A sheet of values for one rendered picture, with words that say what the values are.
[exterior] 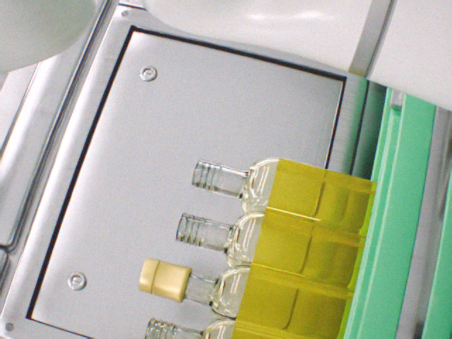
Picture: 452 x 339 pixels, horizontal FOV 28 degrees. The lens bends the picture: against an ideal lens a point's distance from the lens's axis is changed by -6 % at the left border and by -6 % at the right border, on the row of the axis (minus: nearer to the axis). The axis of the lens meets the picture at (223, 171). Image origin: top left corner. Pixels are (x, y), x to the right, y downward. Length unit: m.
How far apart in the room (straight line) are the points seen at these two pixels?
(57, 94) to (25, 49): 0.67
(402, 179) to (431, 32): 0.35
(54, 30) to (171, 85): 0.67
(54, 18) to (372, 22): 0.16
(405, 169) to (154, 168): 0.37
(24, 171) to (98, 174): 0.09
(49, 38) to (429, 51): 0.20
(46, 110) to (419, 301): 0.56
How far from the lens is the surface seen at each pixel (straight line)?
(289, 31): 0.49
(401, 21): 0.47
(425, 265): 0.78
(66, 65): 1.17
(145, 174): 1.08
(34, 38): 0.47
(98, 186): 1.08
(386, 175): 0.89
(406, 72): 0.49
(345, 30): 0.48
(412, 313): 0.76
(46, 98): 1.15
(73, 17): 0.48
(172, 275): 0.88
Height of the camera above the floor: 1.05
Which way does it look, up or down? 4 degrees up
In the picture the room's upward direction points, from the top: 76 degrees counter-clockwise
